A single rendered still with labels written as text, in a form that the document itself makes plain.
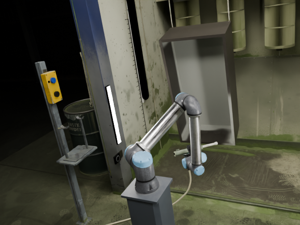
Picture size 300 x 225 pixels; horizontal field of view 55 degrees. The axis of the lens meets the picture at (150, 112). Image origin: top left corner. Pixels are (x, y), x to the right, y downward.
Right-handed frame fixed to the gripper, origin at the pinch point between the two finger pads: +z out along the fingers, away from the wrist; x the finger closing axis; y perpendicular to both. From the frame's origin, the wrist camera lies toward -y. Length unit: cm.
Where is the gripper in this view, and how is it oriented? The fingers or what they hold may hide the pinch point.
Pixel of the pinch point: (185, 154)
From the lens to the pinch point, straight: 293.9
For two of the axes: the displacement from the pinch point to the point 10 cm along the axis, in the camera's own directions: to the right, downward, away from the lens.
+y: 2.1, 9.8, -0.4
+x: 9.3, -1.9, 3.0
